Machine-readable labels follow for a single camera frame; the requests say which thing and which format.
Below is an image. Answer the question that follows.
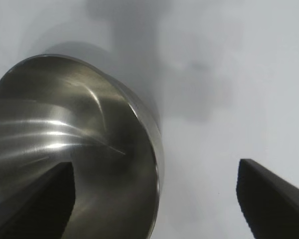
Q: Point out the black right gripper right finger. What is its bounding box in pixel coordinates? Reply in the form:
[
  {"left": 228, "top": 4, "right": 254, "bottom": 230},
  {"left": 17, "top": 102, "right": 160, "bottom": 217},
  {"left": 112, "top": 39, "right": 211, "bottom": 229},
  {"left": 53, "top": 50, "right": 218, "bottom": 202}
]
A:
[{"left": 236, "top": 158, "right": 299, "bottom": 239}]

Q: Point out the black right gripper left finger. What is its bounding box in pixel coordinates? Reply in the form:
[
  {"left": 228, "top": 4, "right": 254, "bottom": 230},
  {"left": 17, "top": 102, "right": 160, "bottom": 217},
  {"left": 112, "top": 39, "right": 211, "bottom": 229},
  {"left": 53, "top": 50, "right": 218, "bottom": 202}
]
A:
[{"left": 0, "top": 161, "right": 77, "bottom": 239}]

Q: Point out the stainless steel mixing bowl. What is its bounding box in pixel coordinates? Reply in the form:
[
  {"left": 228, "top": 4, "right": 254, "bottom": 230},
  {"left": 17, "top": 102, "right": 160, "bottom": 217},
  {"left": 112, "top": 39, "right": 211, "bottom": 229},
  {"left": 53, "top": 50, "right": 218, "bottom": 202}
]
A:
[{"left": 0, "top": 53, "right": 165, "bottom": 239}]

